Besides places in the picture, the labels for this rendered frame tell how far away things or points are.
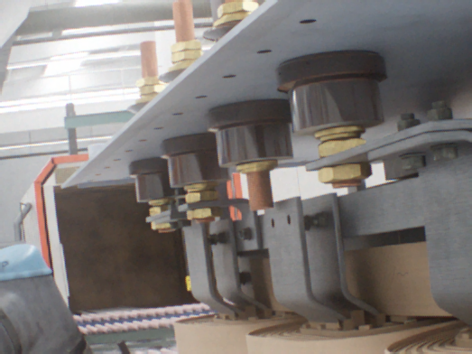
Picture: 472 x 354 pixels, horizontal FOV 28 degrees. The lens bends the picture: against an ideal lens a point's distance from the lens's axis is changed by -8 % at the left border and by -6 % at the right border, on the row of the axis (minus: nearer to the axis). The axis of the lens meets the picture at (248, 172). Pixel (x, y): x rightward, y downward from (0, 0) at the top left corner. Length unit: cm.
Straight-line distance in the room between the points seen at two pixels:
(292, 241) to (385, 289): 13
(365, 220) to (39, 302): 39
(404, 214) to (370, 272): 22
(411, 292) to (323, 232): 16
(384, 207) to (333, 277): 17
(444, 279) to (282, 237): 42
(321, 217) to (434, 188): 37
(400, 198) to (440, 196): 20
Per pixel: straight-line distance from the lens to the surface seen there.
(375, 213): 108
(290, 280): 121
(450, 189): 81
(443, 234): 83
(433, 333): 103
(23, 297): 94
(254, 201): 121
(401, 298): 115
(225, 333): 150
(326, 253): 121
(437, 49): 98
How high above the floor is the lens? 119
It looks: 4 degrees up
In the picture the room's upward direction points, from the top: 7 degrees counter-clockwise
